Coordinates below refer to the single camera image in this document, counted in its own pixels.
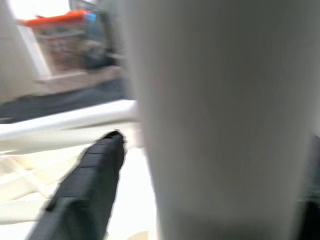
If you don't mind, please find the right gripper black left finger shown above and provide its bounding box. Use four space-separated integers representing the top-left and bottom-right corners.
23 129 127 240

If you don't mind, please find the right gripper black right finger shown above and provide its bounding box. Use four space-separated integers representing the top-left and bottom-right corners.
293 132 320 240

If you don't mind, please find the white plastic table leg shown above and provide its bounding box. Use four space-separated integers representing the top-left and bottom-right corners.
0 99 140 151
121 0 320 240

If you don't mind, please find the white plastic children table top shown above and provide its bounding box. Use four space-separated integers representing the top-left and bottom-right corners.
0 99 161 240

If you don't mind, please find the black tablecloth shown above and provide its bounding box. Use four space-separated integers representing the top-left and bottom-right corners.
0 79 131 123

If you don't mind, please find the beige low platform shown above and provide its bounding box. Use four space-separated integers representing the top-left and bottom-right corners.
33 67 126 95

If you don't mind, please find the black bag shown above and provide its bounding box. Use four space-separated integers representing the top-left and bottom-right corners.
84 9 124 70

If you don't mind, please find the orange-lidded box with red print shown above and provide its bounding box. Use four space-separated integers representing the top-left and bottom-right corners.
17 11 101 74

